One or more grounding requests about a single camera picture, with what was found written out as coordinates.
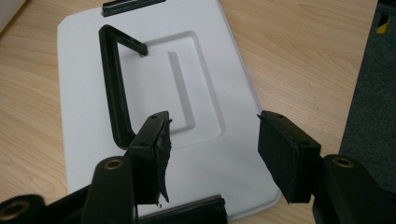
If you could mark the black case latch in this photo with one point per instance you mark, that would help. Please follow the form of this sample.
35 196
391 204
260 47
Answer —
193 211
130 6

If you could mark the yellow and black object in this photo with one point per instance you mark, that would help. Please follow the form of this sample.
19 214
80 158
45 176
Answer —
383 26

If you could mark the white object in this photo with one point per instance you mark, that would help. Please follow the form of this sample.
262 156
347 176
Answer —
9 11

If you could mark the white plastic storage box lid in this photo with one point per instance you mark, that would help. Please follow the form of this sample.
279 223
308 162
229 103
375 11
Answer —
218 174

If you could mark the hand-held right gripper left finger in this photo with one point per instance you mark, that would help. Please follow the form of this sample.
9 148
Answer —
149 155

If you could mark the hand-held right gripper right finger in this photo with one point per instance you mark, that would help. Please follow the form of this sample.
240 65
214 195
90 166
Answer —
288 155

